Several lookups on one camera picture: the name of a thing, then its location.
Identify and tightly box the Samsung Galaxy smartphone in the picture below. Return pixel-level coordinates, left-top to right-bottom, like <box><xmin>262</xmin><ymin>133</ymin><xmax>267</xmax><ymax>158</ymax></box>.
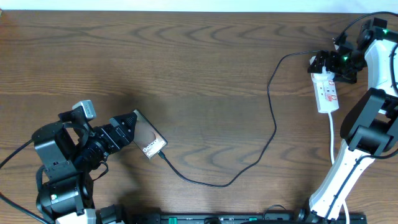
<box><xmin>133</xmin><ymin>109</ymin><xmax>168</xmax><ymax>159</ymax></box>

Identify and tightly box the black USB charging cable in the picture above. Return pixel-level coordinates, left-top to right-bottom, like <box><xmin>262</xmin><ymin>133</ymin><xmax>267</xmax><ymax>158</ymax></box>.
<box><xmin>157</xmin><ymin>49</ymin><xmax>323</xmax><ymax>189</ymax></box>

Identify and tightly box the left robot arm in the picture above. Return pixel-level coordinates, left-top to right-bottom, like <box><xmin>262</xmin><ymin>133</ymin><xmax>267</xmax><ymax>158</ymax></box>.
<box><xmin>32</xmin><ymin>108</ymin><xmax>137</xmax><ymax>223</ymax></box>

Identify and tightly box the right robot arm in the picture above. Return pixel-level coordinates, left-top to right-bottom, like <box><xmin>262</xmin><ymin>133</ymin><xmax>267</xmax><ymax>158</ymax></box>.
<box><xmin>297</xmin><ymin>13</ymin><xmax>397</xmax><ymax>223</ymax></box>

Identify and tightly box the white USB charger adapter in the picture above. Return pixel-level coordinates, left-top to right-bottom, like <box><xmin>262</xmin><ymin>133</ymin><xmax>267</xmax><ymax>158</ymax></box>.
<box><xmin>309</xmin><ymin>71</ymin><xmax>335</xmax><ymax>83</ymax></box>

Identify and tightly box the white power strip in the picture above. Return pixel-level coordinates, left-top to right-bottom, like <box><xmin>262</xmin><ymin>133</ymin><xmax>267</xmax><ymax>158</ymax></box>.
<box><xmin>313</xmin><ymin>80</ymin><xmax>339</xmax><ymax>114</ymax></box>

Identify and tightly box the white power strip cord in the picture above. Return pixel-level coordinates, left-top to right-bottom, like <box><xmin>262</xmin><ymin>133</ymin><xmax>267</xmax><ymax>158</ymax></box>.
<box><xmin>327</xmin><ymin>112</ymin><xmax>350</xmax><ymax>224</ymax></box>

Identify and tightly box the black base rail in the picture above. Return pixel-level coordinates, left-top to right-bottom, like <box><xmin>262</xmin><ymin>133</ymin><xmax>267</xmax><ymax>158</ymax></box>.
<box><xmin>99</xmin><ymin>203</ymin><xmax>368</xmax><ymax>224</ymax></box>

